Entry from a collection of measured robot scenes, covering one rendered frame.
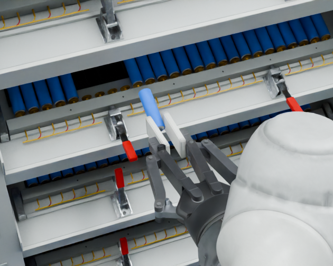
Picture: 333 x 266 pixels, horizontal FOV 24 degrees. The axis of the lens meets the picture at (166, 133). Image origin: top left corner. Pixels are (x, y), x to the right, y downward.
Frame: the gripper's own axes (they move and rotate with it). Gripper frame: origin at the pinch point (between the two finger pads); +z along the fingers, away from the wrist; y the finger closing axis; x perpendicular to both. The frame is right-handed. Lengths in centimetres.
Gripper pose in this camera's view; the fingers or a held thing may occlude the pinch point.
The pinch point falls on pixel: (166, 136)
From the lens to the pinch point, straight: 102.4
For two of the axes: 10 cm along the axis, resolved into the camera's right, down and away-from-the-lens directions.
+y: -9.3, 2.6, -2.5
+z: -3.6, -5.6, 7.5
